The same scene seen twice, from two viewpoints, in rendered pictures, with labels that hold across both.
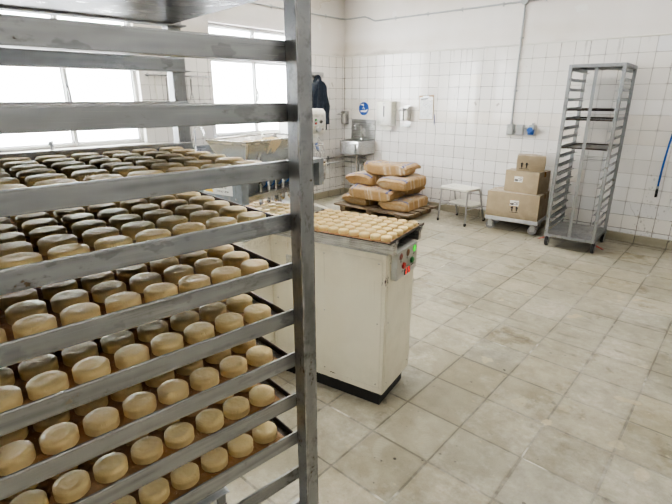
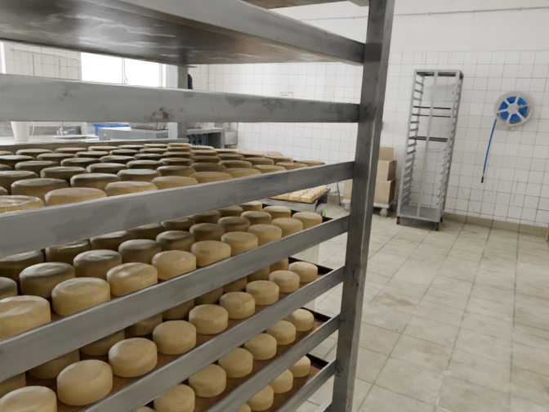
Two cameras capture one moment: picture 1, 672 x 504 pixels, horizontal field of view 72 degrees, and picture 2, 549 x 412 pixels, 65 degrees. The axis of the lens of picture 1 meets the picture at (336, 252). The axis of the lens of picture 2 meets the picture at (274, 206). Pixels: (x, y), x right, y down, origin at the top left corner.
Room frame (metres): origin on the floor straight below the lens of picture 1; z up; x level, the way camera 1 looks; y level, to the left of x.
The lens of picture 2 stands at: (0.11, 0.36, 1.32)
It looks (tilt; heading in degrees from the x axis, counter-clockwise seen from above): 13 degrees down; 347
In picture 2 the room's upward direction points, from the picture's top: 3 degrees clockwise
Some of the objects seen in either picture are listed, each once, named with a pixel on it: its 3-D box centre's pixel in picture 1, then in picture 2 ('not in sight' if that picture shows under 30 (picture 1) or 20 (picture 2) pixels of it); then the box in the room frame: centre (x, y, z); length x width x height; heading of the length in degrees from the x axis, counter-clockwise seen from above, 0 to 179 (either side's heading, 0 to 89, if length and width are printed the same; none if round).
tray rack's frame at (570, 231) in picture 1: (588, 157); (430, 149); (4.84, -2.61, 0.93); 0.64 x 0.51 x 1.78; 141
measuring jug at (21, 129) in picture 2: not in sight; (22, 130); (4.72, 1.80, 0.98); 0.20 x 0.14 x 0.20; 88
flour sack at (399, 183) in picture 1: (403, 181); not in sight; (6.12, -0.89, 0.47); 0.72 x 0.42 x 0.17; 144
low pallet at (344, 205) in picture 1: (385, 208); not in sight; (6.32, -0.69, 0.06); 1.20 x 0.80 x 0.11; 51
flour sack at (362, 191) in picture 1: (376, 191); not in sight; (6.16, -0.55, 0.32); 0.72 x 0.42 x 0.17; 53
